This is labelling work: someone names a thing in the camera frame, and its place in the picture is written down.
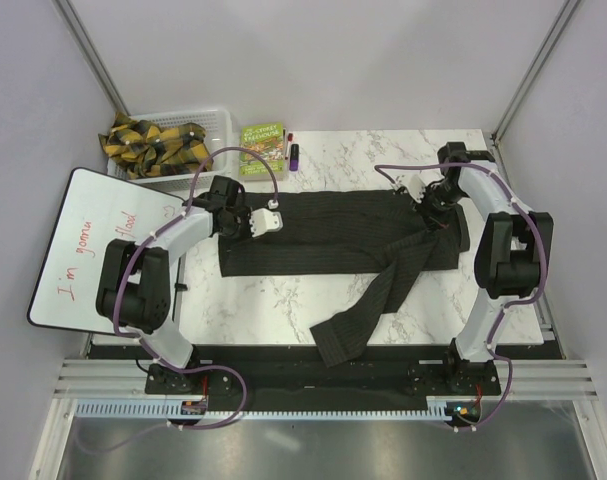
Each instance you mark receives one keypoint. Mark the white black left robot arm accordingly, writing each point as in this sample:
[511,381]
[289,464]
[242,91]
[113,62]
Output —
[135,287]

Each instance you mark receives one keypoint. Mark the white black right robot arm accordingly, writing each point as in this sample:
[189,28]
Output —
[511,261]

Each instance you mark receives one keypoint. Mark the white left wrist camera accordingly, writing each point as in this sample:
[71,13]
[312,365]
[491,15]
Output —
[265,220]

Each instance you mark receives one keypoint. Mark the left aluminium frame post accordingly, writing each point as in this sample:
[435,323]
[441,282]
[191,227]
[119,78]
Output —
[90,53]

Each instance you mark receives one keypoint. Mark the white whiteboard black frame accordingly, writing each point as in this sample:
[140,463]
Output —
[95,210]

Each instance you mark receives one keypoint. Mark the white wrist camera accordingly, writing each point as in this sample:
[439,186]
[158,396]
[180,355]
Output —
[414,187]
[265,220]

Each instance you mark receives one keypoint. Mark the red white marker pen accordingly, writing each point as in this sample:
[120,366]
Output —
[288,146]

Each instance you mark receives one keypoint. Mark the white slotted cable duct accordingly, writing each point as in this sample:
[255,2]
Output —
[176,409]

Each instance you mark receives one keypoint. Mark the right aluminium frame post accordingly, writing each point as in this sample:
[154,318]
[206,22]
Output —
[543,54]

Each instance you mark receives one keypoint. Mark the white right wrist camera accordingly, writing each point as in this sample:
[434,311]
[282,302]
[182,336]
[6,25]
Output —
[414,187]

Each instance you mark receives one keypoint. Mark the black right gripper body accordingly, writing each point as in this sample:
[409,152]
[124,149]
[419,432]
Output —
[439,204]

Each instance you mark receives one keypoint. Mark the purple black marker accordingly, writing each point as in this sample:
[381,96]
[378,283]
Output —
[294,157]

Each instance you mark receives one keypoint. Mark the yellow black plaid shirt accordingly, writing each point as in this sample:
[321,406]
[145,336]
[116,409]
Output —
[145,149]

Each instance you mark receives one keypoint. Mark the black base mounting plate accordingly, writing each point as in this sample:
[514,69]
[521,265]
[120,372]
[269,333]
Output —
[294,378]

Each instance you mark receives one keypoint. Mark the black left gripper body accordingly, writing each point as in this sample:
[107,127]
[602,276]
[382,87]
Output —
[238,226]

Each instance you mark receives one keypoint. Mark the dark striped long sleeve shirt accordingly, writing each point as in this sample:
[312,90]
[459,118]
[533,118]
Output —
[377,232]

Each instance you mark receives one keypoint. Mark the green paperback book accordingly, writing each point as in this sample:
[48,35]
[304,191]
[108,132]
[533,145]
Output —
[268,141]

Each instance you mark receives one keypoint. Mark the aluminium frame post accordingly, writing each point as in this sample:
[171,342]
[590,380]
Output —
[543,54]
[90,53]

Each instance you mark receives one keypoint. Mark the white plastic basket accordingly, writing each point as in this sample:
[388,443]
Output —
[219,134]

